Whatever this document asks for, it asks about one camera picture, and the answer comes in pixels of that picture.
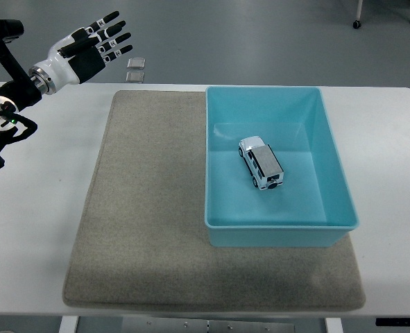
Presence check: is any white toy car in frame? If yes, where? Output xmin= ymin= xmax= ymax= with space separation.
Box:
xmin=238 ymin=135 xmax=284 ymax=191

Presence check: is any grey metal plate with screws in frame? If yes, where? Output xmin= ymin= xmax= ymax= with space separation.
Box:
xmin=121 ymin=317 xmax=296 ymax=333

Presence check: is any beige grey felt mat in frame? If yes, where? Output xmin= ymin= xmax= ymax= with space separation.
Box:
xmin=62 ymin=89 xmax=366 ymax=309

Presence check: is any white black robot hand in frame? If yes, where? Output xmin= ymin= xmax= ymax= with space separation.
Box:
xmin=37 ymin=11 xmax=134 ymax=85

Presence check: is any light blue plastic box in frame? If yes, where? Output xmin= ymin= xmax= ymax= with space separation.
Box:
xmin=203 ymin=85 xmax=360 ymax=248

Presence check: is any white table leg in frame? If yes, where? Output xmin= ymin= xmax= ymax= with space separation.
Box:
xmin=58 ymin=316 xmax=79 ymax=333
xmin=324 ymin=317 xmax=344 ymax=333

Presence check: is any black table control panel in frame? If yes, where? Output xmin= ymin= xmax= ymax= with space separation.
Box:
xmin=375 ymin=318 xmax=410 ymax=327

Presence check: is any white cart with casters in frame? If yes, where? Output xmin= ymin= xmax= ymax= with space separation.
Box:
xmin=351 ymin=0 xmax=410 ymax=30

